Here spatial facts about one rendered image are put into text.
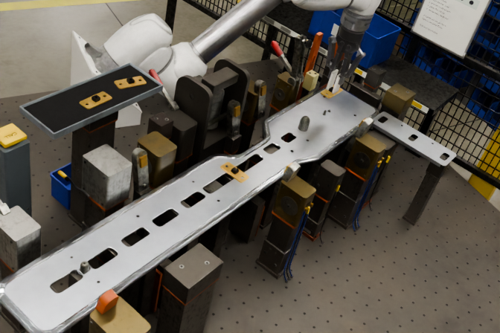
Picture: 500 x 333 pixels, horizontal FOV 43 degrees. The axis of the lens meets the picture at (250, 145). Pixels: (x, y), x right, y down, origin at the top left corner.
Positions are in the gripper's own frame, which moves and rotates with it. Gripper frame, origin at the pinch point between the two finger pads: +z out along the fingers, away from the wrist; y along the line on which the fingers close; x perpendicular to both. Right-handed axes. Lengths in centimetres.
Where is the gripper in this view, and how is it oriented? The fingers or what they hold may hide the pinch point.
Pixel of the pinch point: (335, 81)
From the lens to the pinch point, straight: 204.8
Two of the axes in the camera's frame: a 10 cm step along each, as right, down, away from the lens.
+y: 7.5, 5.2, -4.0
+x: 6.3, -3.9, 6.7
